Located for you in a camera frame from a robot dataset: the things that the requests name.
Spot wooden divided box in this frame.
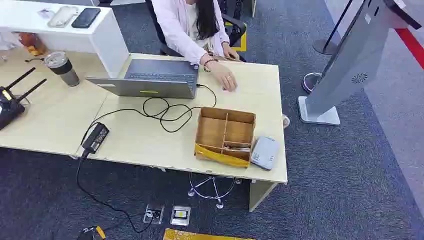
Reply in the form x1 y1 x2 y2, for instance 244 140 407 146
194 106 257 169

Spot cards in box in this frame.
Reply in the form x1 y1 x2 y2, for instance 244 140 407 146
223 142 253 153

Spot person's right hand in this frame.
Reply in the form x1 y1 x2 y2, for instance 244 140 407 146
209 61 239 93

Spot person's hand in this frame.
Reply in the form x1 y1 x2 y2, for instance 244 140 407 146
222 42 241 62
209 61 239 93

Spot grey card reader device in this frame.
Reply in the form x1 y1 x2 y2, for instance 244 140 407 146
250 136 281 171

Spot grey laptop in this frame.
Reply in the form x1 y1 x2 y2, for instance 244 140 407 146
85 58 200 100

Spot chrome chair base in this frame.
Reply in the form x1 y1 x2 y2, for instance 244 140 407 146
187 171 243 210

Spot person's left hand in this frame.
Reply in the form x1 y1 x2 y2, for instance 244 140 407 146
222 42 241 62

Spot person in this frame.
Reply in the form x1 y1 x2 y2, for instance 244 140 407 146
150 0 241 93

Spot floor socket box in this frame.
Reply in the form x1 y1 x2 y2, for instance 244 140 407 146
170 205 192 227

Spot round chrome stanchion base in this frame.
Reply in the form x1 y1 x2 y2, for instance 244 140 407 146
301 71 323 95

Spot floor socket with plug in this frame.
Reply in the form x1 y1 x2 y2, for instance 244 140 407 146
143 203 166 226

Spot yellow sheet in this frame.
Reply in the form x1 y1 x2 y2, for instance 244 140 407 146
162 228 256 240

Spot black power adapter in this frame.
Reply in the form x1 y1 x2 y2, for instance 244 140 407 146
81 122 111 155

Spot white desk shelf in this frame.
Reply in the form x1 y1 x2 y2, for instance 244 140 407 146
0 0 130 79

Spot silver kiosk stand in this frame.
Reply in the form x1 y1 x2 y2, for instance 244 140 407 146
297 0 422 126

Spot steel tumbler with lid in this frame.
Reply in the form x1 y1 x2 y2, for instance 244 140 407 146
43 51 81 88

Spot black smartphone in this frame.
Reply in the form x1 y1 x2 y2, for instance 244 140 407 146
71 7 102 29

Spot black and yellow tool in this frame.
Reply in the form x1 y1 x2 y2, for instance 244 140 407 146
76 225 107 240

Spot clear phone case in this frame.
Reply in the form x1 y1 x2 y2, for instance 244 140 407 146
46 5 79 28

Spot orange snack packet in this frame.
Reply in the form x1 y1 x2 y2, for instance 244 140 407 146
18 32 47 57

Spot red barrier belt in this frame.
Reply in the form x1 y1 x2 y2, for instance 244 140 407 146
394 28 424 71

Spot black laptop cable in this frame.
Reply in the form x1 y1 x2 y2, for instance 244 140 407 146
80 83 218 147

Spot black mains cable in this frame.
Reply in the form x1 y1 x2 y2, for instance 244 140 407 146
75 149 157 234

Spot stanchion post with base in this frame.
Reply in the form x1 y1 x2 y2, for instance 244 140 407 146
312 0 355 56

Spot black wireless router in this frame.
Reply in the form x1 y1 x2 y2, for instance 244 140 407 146
0 67 48 131

